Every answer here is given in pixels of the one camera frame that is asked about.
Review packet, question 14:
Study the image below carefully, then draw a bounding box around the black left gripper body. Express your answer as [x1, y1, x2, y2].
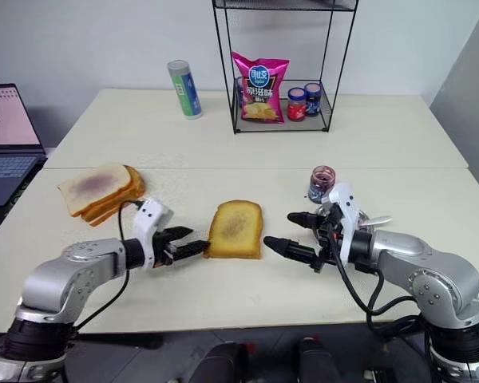
[151, 227, 176, 268]

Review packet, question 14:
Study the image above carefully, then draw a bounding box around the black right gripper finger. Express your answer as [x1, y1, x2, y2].
[263, 235, 319, 264]
[287, 211, 324, 231]

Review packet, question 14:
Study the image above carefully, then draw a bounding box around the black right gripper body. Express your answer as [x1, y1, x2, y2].
[311, 203, 345, 274]

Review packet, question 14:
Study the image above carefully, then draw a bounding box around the open glass jam jar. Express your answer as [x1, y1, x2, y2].
[307, 166, 338, 206]

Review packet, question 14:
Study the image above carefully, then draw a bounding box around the toasted bread slice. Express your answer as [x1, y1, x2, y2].
[202, 199, 263, 261]

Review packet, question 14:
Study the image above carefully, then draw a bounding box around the white spoon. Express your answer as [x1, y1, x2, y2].
[361, 215, 393, 228]

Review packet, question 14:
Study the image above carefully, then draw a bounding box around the brown crust bread slice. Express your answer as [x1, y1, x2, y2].
[88, 201, 125, 228]
[79, 164, 147, 223]

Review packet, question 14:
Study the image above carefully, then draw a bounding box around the white bread slice purple jam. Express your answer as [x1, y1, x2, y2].
[57, 163, 133, 219]

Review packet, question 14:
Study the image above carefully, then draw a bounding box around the red jam jar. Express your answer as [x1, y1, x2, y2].
[287, 87, 308, 122]

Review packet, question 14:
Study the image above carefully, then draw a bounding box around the blue jam jar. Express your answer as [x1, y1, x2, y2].
[303, 82, 324, 118]

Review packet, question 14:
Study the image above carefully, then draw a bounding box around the dark rounded shape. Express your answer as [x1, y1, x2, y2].
[297, 337, 342, 383]
[189, 341, 251, 383]

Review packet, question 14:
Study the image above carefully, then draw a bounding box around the pink potato chips bag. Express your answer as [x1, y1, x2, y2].
[231, 51, 291, 125]

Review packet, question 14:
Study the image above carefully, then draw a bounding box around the green blue cylindrical can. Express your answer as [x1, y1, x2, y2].
[167, 59, 204, 120]

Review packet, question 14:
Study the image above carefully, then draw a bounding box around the dark jar behind chips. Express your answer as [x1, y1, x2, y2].
[235, 76, 247, 109]

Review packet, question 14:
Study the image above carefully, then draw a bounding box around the open laptop computer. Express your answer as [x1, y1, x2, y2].
[0, 83, 49, 207]

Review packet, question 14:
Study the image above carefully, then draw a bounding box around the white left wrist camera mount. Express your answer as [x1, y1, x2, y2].
[132, 198, 174, 270]

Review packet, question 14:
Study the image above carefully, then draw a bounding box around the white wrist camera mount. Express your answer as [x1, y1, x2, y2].
[132, 198, 174, 270]
[327, 182, 362, 267]

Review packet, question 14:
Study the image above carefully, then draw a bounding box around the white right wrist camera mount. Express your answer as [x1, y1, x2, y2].
[327, 182, 362, 267]

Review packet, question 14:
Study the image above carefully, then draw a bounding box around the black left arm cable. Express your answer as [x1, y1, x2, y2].
[73, 199, 144, 334]

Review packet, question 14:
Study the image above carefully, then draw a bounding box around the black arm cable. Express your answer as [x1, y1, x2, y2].
[73, 199, 144, 334]
[329, 235, 428, 336]

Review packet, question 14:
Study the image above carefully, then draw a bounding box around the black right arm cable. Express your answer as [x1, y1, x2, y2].
[329, 235, 428, 336]

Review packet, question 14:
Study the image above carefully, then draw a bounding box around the black wire rack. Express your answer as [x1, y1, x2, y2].
[212, 0, 358, 135]

